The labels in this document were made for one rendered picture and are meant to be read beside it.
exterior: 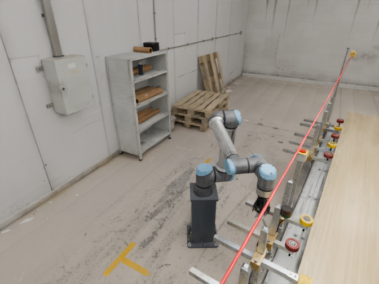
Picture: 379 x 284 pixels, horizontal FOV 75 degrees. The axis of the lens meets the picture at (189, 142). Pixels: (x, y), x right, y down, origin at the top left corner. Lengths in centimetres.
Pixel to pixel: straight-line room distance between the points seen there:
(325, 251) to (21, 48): 309
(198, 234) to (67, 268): 126
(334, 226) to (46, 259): 250
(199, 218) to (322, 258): 118
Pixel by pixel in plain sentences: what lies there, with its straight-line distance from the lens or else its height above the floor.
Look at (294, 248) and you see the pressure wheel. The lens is 166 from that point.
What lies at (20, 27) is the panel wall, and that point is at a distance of 313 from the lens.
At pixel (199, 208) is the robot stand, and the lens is 238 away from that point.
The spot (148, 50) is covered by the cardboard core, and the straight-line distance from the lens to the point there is 390.
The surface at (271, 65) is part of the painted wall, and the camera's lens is 922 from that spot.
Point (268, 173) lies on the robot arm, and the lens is 135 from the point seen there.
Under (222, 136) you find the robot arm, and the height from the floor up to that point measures 139.
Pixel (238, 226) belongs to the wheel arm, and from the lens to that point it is 174.
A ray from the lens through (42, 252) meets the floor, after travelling 305.
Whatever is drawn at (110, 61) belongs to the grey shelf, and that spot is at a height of 149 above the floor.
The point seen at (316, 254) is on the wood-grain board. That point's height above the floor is 90.
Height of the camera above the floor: 211
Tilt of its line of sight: 28 degrees down
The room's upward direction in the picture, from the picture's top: straight up
